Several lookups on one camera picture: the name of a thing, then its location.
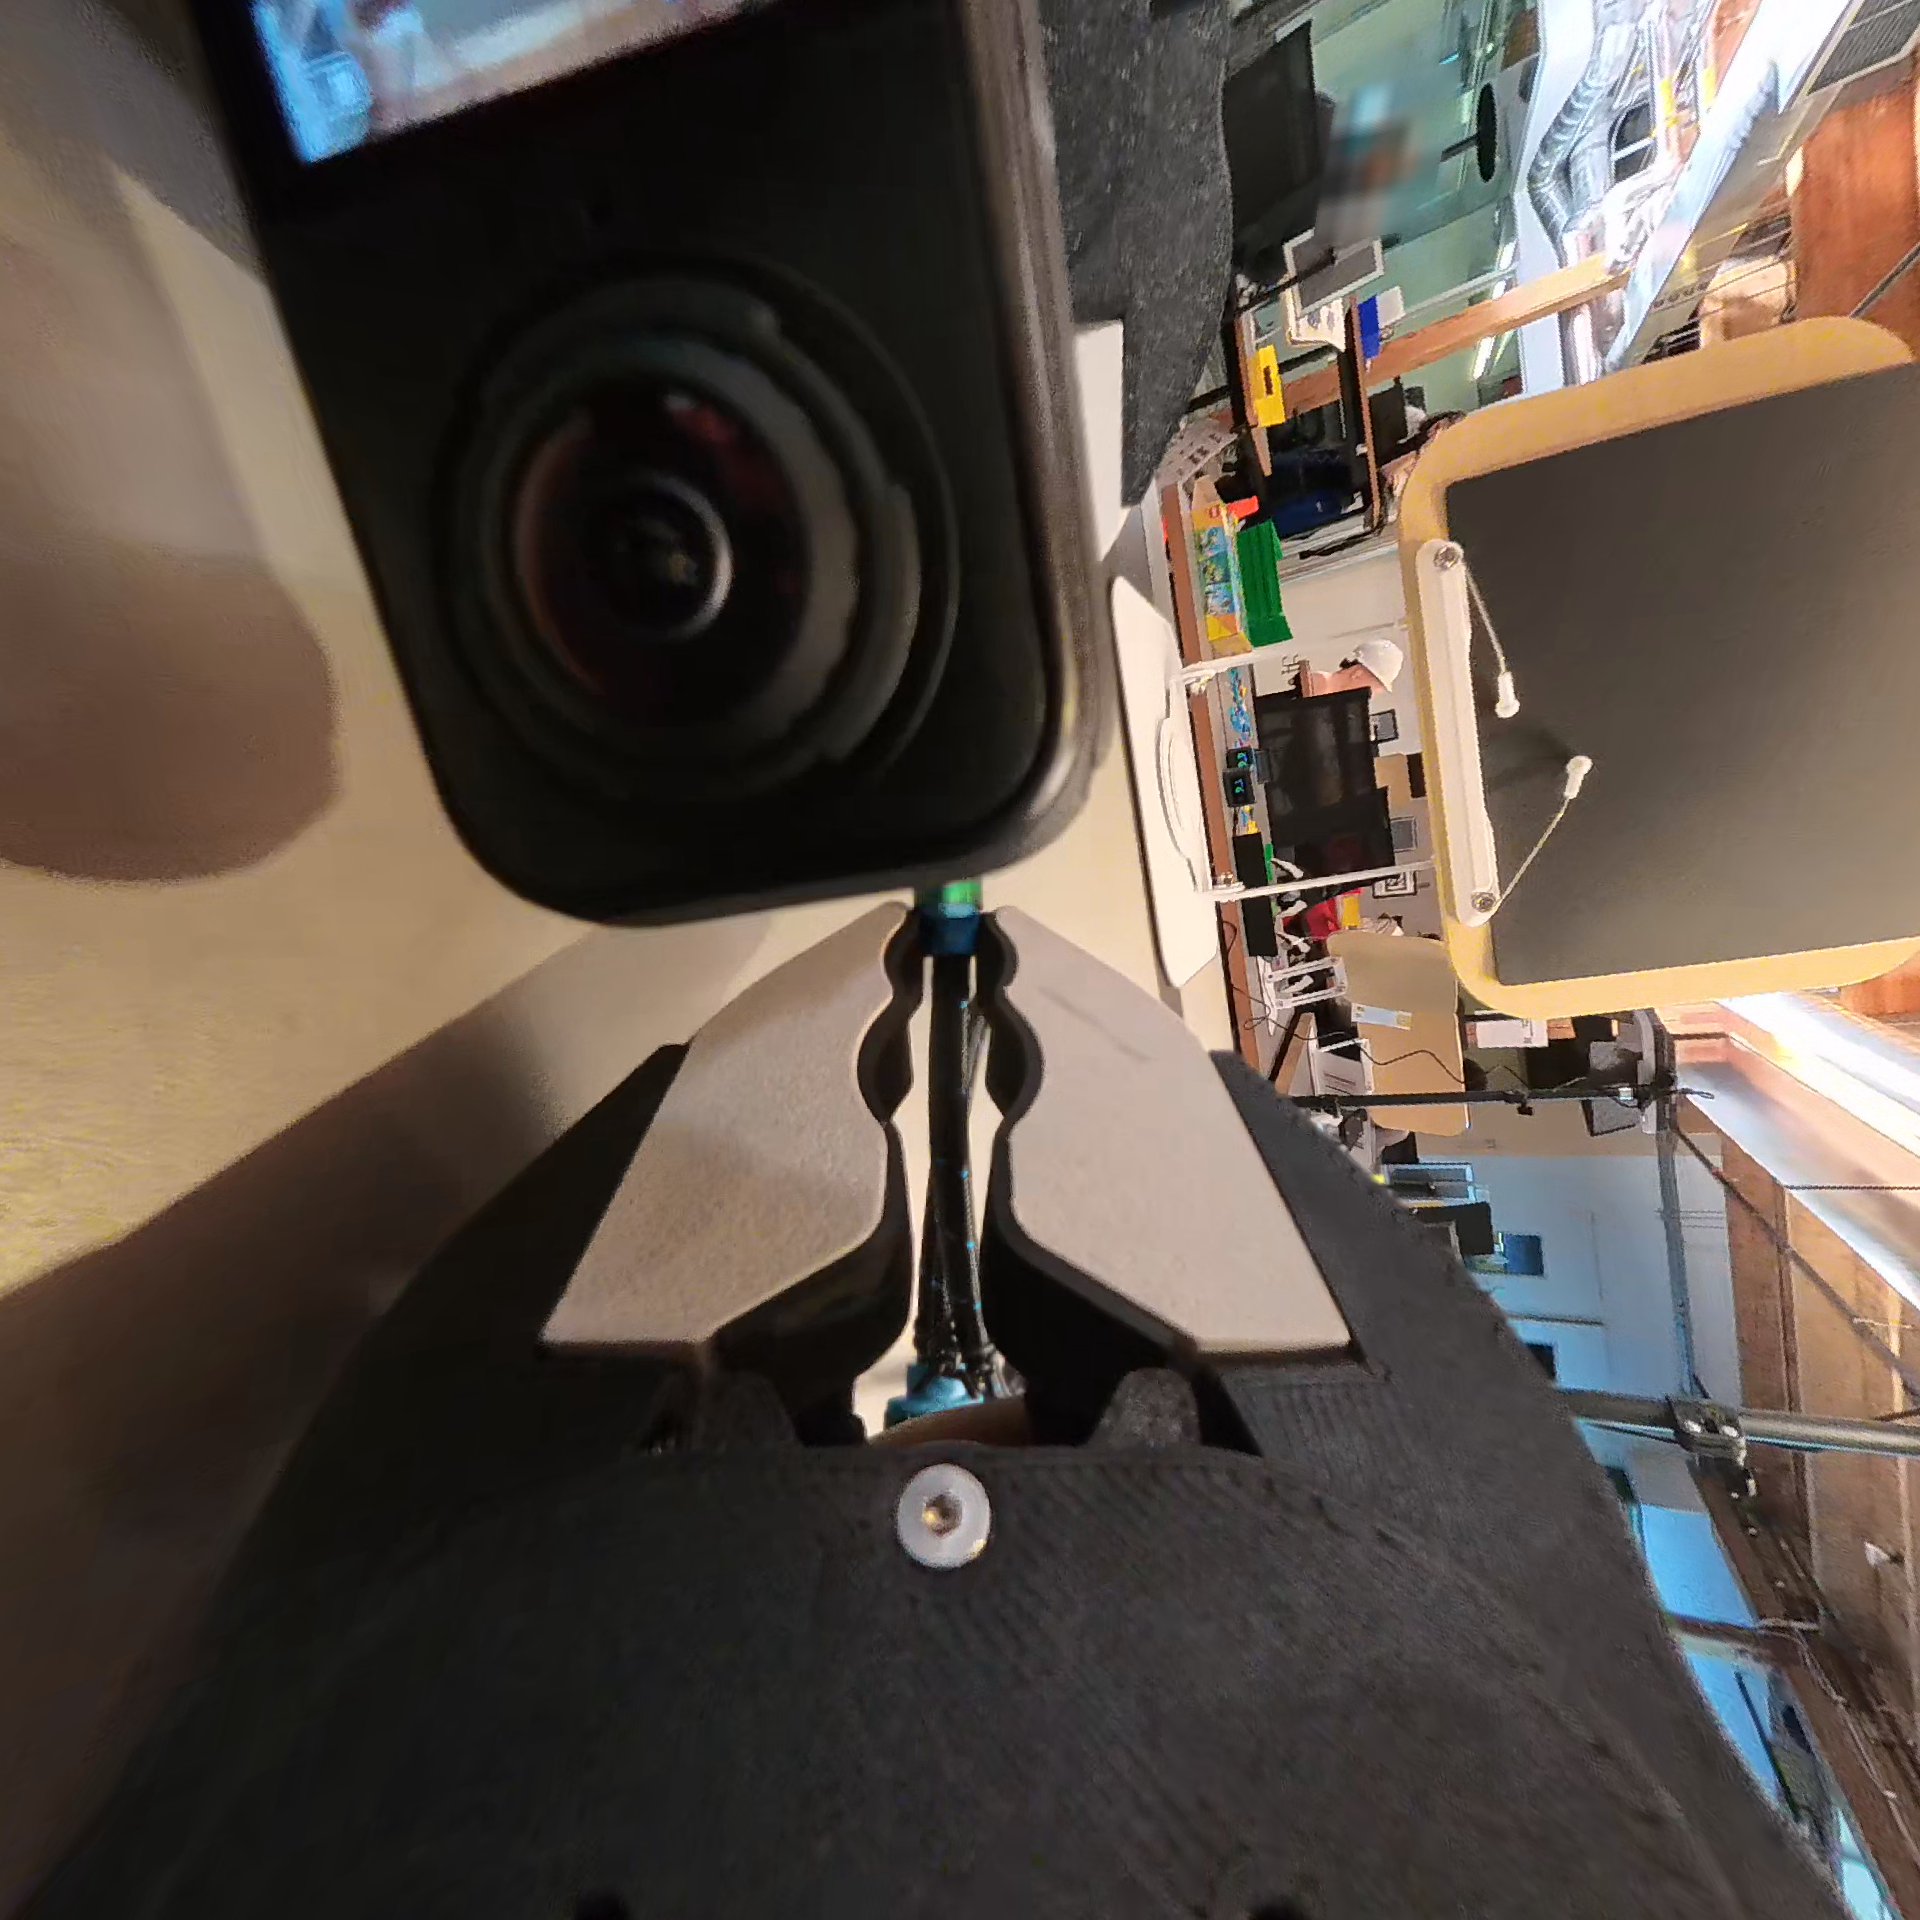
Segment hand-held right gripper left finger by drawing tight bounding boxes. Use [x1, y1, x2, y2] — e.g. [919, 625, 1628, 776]
[538, 898, 915, 1440]

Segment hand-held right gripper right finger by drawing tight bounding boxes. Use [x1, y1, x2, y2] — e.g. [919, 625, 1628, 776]
[977, 898, 1352, 1440]

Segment green plug braided cable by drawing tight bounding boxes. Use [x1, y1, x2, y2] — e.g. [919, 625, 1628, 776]
[883, 881, 1036, 1440]

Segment beige panel on white stand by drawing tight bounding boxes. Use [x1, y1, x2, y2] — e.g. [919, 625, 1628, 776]
[1330, 931, 1472, 1135]

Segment colourful toy boxes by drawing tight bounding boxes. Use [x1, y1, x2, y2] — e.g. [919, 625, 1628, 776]
[1184, 502, 1246, 657]

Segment green plastic bin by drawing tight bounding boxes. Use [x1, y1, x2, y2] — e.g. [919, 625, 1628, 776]
[1230, 519, 1296, 653]

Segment wood-framed black panel stand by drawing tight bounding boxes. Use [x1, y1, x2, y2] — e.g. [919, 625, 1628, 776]
[1111, 314, 1920, 1022]

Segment silver ceiling duct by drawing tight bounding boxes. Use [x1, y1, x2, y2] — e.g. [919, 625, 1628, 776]
[1674, 989, 1920, 1187]

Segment silver duct with vent grille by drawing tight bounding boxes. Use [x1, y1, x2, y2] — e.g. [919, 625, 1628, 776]
[1516, 0, 1920, 364]

